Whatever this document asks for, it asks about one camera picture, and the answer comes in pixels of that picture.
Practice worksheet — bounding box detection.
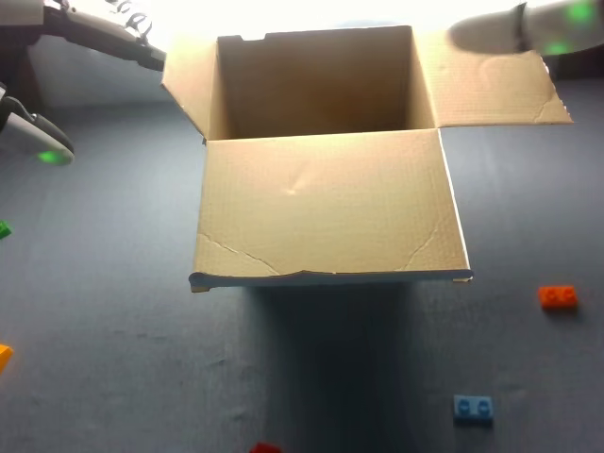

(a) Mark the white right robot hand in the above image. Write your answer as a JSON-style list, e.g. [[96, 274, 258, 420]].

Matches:
[[0, 0, 167, 167]]

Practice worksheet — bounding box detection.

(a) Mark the cardboard box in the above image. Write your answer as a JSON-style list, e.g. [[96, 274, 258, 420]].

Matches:
[[159, 24, 575, 296]]

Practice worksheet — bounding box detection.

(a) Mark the grey table cloth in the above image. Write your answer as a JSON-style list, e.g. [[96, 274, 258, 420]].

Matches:
[[0, 46, 604, 453]]

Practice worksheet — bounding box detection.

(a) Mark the orange toy brick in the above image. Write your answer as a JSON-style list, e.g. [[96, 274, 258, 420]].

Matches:
[[537, 284, 579, 311]]

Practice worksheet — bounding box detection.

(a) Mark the steel blue toy brick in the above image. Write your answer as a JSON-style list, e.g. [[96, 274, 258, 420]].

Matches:
[[452, 394, 495, 428]]

